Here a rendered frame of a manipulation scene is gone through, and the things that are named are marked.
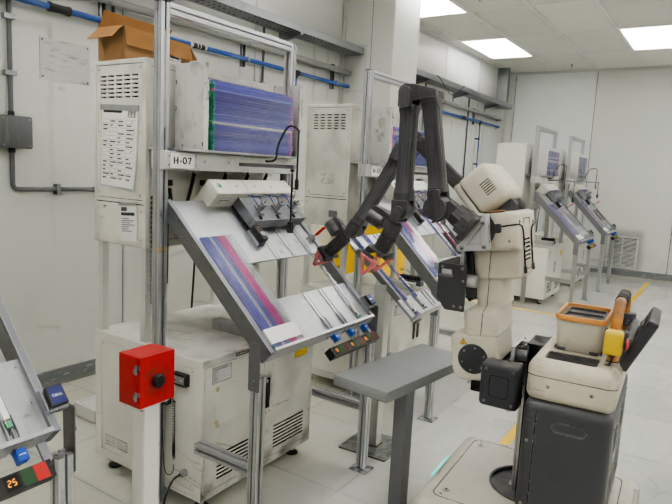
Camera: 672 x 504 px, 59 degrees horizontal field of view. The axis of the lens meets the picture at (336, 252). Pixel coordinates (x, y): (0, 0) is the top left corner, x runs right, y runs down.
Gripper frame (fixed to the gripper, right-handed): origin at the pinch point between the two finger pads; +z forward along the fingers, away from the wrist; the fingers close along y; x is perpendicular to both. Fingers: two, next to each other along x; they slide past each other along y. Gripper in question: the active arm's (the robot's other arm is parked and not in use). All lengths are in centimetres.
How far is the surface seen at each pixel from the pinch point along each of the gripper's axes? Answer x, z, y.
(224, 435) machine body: 43, 49, 47
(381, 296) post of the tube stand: 23.6, -1.2, -32.5
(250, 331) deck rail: 22, 0, 60
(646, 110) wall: -80, -144, -746
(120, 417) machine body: 12, 86, 58
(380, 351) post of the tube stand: 44, 16, -33
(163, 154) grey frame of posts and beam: -49, -10, 64
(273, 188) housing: -37.5, -5.4, 4.7
